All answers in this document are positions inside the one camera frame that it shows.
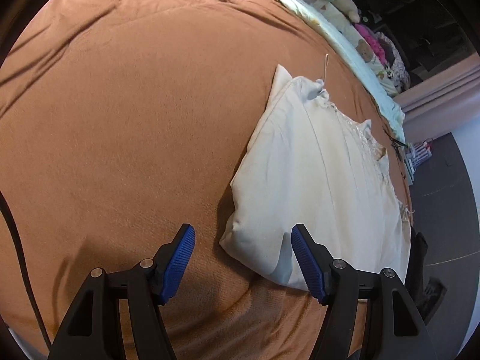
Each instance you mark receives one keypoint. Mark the pink curtain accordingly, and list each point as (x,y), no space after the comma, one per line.
(443,102)

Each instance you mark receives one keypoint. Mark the light grey beige jacket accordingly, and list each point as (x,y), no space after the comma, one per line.
(308,163)

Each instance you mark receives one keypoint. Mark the mint green blanket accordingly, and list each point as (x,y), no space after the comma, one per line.
(388,108)

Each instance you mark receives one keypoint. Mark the rust orange bed cover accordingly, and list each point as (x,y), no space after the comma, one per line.
(121,120)

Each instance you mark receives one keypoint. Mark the striped item beside bed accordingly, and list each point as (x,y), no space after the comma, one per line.
(414,155)

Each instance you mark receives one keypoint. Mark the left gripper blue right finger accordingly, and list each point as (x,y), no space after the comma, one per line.
(334,283)

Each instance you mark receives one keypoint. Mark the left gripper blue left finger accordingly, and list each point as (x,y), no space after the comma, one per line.
(150,285)

